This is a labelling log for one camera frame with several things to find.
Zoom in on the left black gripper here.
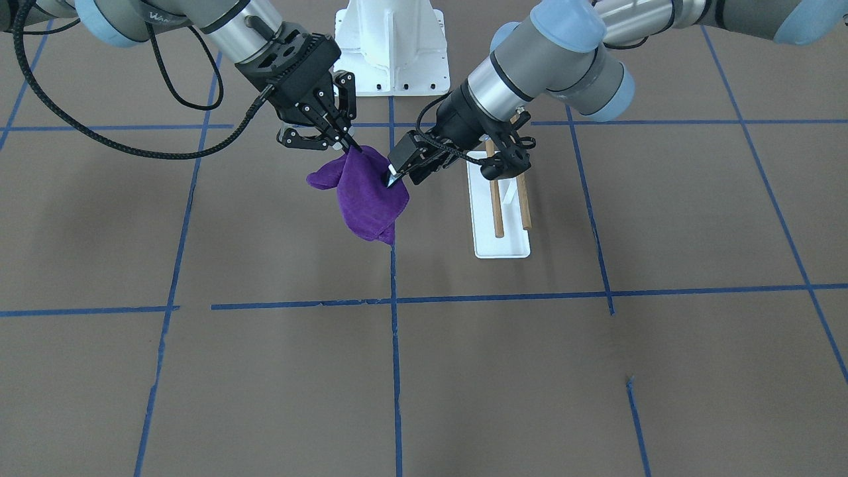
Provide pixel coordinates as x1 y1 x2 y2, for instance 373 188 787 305
384 85 505 188

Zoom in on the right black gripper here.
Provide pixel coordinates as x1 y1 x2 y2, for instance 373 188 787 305
236 22 362 153

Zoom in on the purple towel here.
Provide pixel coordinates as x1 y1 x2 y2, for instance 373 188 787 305
306 145 411 246

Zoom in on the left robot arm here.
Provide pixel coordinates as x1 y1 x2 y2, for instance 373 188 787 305
384 1 847 187

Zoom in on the wooden towel rack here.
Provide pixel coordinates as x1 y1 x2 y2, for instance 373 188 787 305
466 162 531 259

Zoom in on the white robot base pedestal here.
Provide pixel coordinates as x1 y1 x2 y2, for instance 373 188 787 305
334 1 451 97

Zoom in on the black braided cable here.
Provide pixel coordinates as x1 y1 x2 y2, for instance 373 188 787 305
12 0 276 161

